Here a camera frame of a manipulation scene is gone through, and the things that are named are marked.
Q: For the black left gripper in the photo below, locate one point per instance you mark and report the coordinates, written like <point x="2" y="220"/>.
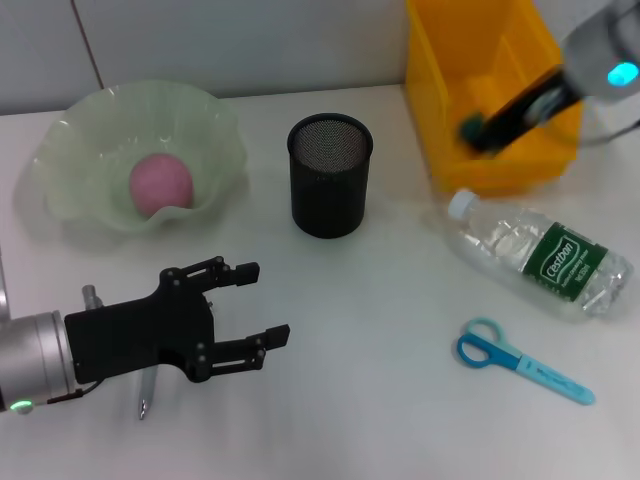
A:
<point x="140" y="335"/>

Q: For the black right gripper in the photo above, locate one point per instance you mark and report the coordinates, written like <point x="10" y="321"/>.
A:
<point x="540" y="107"/>

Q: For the clear water bottle green label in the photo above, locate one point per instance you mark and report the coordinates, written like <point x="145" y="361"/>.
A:
<point x="555" y="260"/>

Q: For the pink peach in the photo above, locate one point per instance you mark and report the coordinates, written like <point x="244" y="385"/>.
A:
<point x="161" y="185"/>

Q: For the blue scissors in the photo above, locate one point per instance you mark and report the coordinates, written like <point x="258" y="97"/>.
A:
<point x="500" y="355"/>

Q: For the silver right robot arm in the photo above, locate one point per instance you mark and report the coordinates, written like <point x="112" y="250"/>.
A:
<point x="595" y="55"/>

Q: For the black mesh pen cup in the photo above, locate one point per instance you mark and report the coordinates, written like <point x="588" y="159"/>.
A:
<point x="330" y="200"/>

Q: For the pale green wavy fruit bowl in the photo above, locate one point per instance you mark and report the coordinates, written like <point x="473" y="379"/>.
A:
<point x="90" y="140"/>

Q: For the yellow plastic storage bin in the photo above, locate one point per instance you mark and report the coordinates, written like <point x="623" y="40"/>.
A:
<point x="430" y="75"/>

